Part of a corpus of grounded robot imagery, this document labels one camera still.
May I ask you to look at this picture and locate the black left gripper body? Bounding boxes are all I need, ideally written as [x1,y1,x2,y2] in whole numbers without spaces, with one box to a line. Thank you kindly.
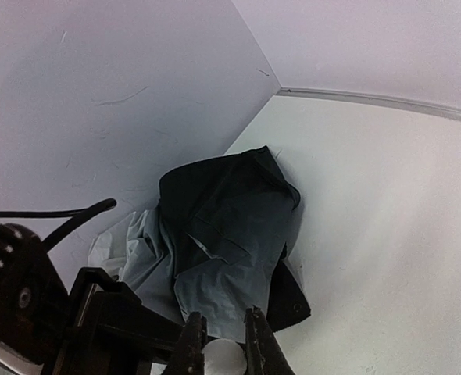
[52,267,182,374]

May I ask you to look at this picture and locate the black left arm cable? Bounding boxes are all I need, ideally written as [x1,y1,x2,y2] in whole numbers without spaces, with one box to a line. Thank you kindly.
[0,198,117,251]

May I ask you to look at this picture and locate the grey black jacket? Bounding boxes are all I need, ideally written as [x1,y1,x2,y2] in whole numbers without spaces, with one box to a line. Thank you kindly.
[88,147,311,342]

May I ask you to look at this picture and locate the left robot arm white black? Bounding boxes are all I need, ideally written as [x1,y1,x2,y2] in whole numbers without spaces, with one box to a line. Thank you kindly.
[0,223,182,374]

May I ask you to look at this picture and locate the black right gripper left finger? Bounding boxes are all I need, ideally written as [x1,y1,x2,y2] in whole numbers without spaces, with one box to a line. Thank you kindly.
[166,312,207,375]

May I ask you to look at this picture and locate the aluminium back table rail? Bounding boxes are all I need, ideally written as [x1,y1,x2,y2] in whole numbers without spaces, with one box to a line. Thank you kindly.
[277,87,461,122]

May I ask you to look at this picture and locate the clear nail polish bottle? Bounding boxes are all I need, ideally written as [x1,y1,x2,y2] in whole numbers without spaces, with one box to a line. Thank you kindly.
[202,339,247,375]

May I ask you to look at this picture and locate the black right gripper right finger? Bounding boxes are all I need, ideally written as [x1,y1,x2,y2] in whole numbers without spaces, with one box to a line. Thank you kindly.
[245,307,295,375]

